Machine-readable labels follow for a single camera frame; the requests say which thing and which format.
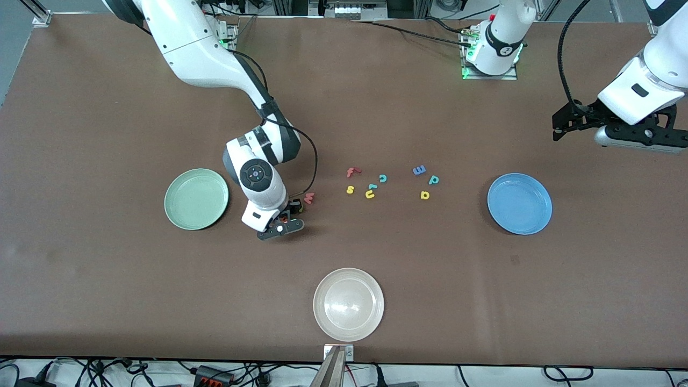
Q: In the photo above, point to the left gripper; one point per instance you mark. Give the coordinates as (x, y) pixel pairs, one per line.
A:
(582, 116)

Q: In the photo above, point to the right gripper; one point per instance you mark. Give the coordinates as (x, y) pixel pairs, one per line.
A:
(293, 207)

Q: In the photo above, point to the red foam letter w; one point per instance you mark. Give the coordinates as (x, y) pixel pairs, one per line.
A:
(309, 198)

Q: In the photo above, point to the blue foam letter E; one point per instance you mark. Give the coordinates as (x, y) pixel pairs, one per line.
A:
(419, 170)

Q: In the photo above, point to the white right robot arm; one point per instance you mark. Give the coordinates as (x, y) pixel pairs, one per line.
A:
(183, 48)

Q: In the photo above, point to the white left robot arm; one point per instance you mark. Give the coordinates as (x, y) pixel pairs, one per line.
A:
(502, 43)

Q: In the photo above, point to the red foam letter f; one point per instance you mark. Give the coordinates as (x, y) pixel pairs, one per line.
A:
(350, 173)

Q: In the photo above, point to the light green plate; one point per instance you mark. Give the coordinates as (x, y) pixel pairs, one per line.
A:
(196, 200)

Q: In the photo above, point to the blue plate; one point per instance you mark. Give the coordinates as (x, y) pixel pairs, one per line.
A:
(520, 204)

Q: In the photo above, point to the clear white plate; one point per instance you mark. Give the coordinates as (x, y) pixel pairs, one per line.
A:
(348, 305)

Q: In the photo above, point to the black orange power strip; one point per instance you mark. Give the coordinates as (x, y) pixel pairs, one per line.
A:
(212, 375)

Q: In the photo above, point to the grey equipment box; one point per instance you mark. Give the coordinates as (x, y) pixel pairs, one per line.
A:
(346, 9)

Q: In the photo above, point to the black power brick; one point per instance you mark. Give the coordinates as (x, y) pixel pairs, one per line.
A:
(32, 382)

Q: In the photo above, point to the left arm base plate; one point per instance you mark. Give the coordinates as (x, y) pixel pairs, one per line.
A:
(513, 75)

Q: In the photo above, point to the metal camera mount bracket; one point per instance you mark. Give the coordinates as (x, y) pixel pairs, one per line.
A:
(349, 352)

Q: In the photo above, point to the metal camera pole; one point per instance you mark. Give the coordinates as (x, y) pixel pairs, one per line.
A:
(329, 373)

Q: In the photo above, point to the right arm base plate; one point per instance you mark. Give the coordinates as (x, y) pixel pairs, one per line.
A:
(228, 32)

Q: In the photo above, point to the aluminium frame profile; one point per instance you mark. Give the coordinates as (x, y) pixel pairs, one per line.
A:
(40, 13)

